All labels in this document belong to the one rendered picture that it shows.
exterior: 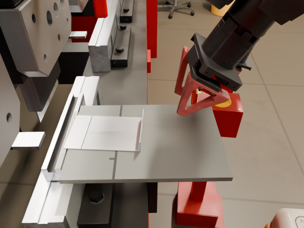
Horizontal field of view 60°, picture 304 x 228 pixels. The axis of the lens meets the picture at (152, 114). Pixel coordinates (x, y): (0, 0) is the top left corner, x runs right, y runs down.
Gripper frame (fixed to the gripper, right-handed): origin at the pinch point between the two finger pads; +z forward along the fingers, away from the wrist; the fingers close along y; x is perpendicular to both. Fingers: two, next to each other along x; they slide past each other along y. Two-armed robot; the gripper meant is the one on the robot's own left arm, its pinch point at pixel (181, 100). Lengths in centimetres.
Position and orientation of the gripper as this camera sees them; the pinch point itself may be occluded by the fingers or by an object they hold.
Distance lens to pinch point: 43.3
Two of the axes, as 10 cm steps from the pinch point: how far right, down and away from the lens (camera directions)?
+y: 0.0, 6.5, -7.6
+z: -5.0, 6.6, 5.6
